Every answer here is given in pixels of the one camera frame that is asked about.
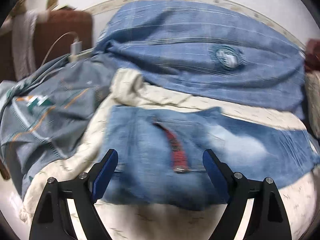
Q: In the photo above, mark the white knit towel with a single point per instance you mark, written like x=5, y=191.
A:
x=23, y=45

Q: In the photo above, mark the white charger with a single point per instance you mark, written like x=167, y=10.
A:
x=75, y=47

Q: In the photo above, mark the reddish brown object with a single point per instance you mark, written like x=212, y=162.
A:
x=313, y=52

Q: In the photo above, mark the cream leaf print bedsheet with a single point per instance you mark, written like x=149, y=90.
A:
x=175, y=225

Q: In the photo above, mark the white power strip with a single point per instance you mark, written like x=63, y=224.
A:
x=83, y=54

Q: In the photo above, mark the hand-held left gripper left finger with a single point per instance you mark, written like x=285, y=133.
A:
x=106, y=170

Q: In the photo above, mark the blue denim pants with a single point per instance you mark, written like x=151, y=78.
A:
x=145, y=155

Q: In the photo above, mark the brown headboard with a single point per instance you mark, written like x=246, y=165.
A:
x=62, y=27

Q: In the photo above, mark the blue plaid quilt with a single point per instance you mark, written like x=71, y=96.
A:
x=175, y=42

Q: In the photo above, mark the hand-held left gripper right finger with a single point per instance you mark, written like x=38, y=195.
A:
x=212, y=170

